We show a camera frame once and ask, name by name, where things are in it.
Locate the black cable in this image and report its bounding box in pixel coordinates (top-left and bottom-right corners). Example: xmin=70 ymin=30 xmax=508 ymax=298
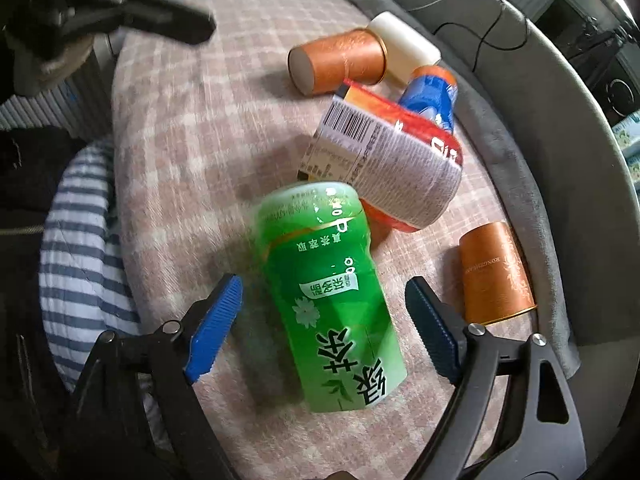
xmin=433 ymin=0 xmax=532 ymax=68

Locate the red snack cup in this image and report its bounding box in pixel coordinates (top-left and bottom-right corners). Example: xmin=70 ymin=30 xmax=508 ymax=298
xmin=298 ymin=79 xmax=464 ymax=232

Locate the pink plaid blanket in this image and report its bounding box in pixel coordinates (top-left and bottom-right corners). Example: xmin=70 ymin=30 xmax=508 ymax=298
xmin=110 ymin=0 xmax=539 ymax=480

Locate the orange cup near cushion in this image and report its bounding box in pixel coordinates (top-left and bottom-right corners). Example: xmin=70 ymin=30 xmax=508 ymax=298
xmin=459 ymin=221 xmax=537 ymax=325

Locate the white plastic cup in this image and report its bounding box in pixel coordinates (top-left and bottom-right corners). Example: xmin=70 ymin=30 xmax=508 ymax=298
xmin=367 ymin=11 xmax=442 ymax=84

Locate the blue orange snack cup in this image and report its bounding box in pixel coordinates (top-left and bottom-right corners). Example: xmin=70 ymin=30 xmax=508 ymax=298
xmin=398 ymin=65 xmax=458 ymax=133

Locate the blue striped cloth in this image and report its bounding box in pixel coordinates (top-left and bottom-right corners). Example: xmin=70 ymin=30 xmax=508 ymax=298
xmin=38 ymin=138 xmax=142 ymax=391

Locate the rolled grey blanket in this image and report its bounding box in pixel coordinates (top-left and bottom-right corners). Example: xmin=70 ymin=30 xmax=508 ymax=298
xmin=342 ymin=0 xmax=583 ymax=376

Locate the orange cup by white cup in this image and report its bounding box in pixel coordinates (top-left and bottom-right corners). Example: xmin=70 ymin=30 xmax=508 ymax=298
xmin=288 ymin=28 xmax=387 ymax=96

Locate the grey sofa back cushion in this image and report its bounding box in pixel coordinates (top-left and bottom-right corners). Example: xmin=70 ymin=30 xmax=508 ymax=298
xmin=369 ymin=0 xmax=640 ymax=466

